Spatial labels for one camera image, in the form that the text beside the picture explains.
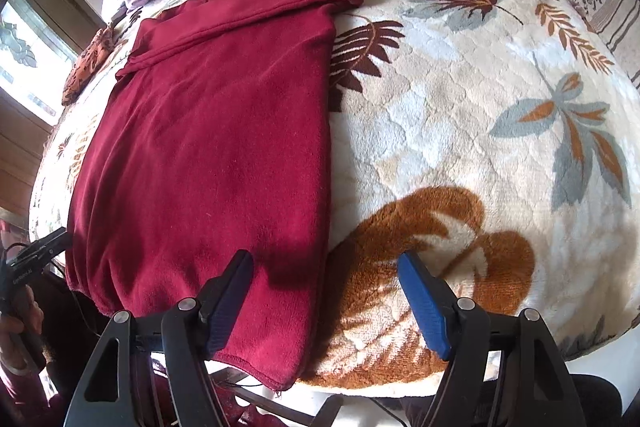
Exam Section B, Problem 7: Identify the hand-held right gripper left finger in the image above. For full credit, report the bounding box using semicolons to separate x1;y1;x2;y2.
65;249;255;427

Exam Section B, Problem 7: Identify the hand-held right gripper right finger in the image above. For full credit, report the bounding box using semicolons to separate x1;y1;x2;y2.
396;251;587;427

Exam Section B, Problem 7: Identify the dark red sweater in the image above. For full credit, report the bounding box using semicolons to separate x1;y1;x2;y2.
65;0;370;392

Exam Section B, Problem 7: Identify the person's left hand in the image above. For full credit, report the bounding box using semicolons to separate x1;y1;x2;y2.
0;284;47;377

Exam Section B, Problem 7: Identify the orange floral cloth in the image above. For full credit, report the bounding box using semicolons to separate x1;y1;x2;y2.
61;27;116;108

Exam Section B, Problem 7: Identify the leaf print fleece blanket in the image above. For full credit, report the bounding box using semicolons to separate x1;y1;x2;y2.
27;0;640;398

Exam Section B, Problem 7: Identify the stained glass window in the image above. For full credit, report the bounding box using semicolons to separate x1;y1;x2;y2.
0;0;68;120

